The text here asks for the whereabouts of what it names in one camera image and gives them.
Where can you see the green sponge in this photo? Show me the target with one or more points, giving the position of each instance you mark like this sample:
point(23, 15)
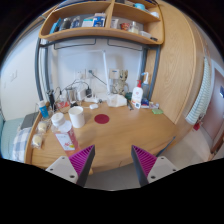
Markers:
point(157, 111)

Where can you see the white computer mouse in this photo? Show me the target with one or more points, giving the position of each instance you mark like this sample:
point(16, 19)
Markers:
point(93, 106)

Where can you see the plaid pillow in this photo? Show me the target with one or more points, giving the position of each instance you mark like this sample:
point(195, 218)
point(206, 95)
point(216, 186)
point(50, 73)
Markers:
point(19, 145)

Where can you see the wrapped bread bun far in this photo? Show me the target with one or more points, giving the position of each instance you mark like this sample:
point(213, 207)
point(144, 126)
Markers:
point(42, 127)

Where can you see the blue box on shelf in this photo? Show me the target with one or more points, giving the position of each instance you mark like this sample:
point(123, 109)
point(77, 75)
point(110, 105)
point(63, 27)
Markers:
point(99, 19)

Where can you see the white power strip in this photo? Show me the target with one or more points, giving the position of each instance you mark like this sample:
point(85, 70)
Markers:
point(91, 99)

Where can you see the white radiator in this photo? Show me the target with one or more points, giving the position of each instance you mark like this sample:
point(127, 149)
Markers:
point(201, 103)

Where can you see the dark red round coaster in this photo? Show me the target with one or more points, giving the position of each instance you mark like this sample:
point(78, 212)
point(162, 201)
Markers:
point(101, 119)

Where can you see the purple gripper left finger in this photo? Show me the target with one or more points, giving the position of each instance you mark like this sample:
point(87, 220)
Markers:
point(75, 168)

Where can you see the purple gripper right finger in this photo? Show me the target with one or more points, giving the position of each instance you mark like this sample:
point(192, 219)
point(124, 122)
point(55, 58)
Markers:
point(150, 168)

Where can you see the Groot figurine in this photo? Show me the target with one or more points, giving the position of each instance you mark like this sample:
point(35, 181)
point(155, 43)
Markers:
point(118, 88)

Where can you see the clear spray bottle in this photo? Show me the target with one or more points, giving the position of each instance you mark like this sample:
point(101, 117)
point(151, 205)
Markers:
point(145, 85)

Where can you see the clear bottle white cap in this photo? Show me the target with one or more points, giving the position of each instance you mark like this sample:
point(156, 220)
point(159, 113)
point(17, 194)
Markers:
point(63, 131)

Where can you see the grey laptop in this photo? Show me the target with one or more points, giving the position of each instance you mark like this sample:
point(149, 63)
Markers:
point(29, 120)

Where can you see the white ceramic cup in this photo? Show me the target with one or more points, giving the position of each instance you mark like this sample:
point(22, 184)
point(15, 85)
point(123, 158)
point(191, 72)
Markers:
point(76, 115)

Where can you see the blue white tube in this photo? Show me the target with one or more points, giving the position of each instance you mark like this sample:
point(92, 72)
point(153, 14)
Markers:
point(43, 109)

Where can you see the black charger plug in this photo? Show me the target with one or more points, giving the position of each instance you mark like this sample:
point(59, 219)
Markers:
point(88, 92)

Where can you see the white pump lotion bottle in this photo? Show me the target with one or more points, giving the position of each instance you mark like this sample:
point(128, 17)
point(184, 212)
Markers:
point(137, 93)

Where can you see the wrapped bread bun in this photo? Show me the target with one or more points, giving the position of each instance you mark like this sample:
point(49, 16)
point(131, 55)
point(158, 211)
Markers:
point(42, 127)
point(37, 141)

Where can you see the wrapped bread bun near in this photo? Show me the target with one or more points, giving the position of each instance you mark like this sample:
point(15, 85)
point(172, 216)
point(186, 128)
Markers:
point(37, 141)

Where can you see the wooden wall shelf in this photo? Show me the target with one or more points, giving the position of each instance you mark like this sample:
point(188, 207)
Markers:
point(150, 18)

